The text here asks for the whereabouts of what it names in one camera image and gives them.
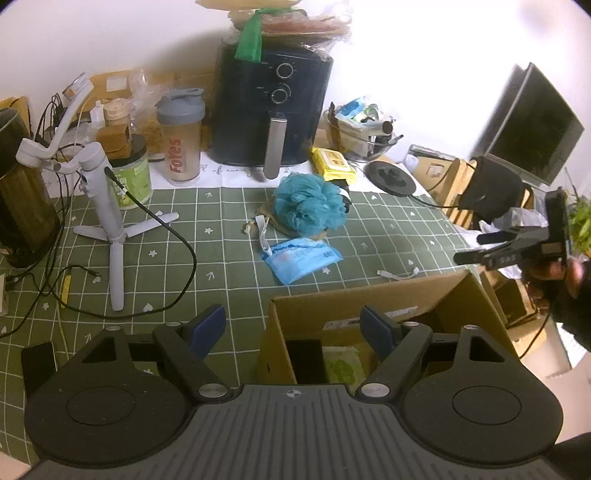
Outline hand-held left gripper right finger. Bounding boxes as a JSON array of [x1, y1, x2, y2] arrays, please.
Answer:
[[355, 305, 508, 400]]

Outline person's right hand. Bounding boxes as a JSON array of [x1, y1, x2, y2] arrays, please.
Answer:
[[522, 260, 591, 302]]

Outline white paper strip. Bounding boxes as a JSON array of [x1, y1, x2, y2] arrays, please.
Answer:
[[376, 266, 420, 280]]

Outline dark brown kettle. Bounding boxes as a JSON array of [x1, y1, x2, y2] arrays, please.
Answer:
[[0, 108, 61, 270]]

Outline green tissue pack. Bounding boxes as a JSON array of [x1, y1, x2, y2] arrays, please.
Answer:
[[322, 346, 366, 387]]

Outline clear plastic bag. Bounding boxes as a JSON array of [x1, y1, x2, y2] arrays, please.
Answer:
[[478, 207, 551, 241]]

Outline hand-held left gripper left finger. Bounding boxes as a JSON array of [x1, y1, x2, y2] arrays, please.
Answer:
[[83, 304, 235, 403]]

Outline brown cardboard floor box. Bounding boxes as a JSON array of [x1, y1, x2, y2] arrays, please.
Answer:
[[480, 267, 551, 329]]

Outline person's right forearm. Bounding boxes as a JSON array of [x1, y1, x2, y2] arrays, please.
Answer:
[[549, 286, 591, 354]]

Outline tiny brown cardboard box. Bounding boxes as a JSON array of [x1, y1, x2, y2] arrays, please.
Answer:
[[100, 124, 133, 156]]

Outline black glasses case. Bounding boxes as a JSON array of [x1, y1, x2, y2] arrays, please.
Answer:
[[286, 339, 330, 385]]

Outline black cloth on chair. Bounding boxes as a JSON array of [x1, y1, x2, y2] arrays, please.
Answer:
[[462, 156, 525, 222]]

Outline black tape roll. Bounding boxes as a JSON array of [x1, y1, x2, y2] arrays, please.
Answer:
[[338, 180, 355, 214]]

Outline blue wet wipes packet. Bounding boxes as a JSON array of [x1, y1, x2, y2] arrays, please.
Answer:
[[261, 237, 343, 286]]

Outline white gimbal tripod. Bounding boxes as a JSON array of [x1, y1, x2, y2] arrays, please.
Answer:
[[16, 72, 180, 313]]

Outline black gimbal cable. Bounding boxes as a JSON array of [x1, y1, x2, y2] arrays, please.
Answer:
[[60, 167, 199, 319]]

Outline glass bowl of clutter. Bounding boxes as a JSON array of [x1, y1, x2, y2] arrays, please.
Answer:
[[323, 96, 400, 163]]

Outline white cable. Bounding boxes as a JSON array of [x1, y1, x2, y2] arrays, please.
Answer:
[[57, 305, 71, 357]]

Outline green grid tablecloth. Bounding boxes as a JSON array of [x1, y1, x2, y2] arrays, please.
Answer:
[[0, 152, 477, 467]]

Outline wooden chair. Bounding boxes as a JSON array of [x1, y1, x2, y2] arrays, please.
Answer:
[[442, 157, 537, 232]]

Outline green potted plant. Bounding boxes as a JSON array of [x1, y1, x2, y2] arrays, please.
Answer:
[[566, 184, 591, 260]]

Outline teal bath loofah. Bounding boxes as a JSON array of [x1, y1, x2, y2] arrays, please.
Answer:
[[273, 172, 348, 232]]

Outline green label jar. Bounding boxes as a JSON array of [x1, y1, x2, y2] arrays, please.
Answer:
[[111, 134, 153, 211]]

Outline yellow wipes packet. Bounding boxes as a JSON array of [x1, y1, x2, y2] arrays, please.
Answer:
[[310, 148, 359, 186]]

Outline flat brown cardboard sheets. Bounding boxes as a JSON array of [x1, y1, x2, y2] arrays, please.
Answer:
[[88, 68, 221, 139]]

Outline black air fryer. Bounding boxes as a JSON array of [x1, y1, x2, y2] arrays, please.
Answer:
[[210, 39, 334, 181]]

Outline beige cap jar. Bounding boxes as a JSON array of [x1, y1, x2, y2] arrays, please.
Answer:
[[103, 99, 131, 128]]

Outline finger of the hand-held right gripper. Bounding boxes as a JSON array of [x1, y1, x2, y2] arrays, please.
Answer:
[[453, 248, 505, 268], [476, 230, 523, 246]]

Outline small brown cardboard box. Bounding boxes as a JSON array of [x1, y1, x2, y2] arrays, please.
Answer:
[[408, 145, 463, 184]]

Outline green plastic bag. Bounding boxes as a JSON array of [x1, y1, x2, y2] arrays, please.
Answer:
[[234, 9, 265, 62]]

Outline black round disc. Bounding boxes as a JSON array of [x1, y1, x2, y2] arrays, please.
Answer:
[[363, 161, 417, 197]]

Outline black smartphone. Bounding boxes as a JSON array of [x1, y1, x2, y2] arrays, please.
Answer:
[[21, 342, 59, 403]]

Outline grey-lid shaker bottle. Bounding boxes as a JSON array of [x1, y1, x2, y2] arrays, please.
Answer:
[[154, 88, 206, 187]]

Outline black monitor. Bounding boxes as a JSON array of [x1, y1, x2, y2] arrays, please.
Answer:
[[471, 62, 585, 186]]

